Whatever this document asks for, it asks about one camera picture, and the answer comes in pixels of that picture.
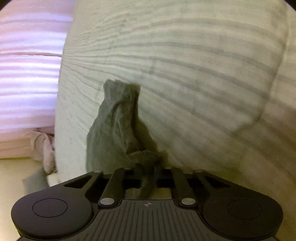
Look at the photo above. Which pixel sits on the pink crumpled cloth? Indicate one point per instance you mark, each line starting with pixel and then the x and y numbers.
pixel 43 150

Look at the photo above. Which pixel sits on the pink curtain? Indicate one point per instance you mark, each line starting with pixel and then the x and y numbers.
pixel 33 34

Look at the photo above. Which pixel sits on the dark grey garment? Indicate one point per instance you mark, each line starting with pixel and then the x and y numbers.
pixel 119 139

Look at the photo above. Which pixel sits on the white striped bedspread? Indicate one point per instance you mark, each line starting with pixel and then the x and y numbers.
pixel 217 87

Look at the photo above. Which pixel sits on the grey floor cushion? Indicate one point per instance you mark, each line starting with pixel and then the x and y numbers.
pixel 35 182

